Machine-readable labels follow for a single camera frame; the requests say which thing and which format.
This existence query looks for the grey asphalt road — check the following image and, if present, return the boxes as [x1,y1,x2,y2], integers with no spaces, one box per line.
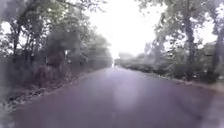
[7,66,224,128]

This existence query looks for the row of trees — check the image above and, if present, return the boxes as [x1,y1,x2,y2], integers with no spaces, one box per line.
[114,0,224,84]
[0,0,114,88]

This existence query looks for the leaf-strewn dirt verge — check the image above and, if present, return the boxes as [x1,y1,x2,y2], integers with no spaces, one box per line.
[0,69,101,116]
[120,66,224,94]

